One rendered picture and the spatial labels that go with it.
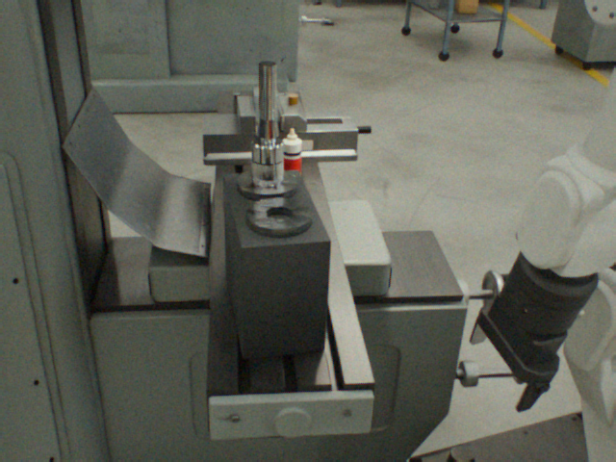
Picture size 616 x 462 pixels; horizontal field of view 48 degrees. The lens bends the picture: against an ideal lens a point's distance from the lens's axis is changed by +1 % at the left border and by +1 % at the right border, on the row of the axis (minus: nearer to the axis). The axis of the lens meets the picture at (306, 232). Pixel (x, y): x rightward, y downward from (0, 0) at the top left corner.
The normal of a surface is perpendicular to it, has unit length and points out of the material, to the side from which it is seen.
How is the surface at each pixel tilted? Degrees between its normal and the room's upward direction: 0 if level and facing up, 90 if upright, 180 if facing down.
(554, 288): 55
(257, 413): 90
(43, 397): 88
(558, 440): 0
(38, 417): 88
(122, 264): 0
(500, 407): 0
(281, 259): 90
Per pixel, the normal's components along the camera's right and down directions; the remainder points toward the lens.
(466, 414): 0.04, -0.86
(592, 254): 0.34, 0.68
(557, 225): -0.93, 0.15
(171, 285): 0.10, 0.51
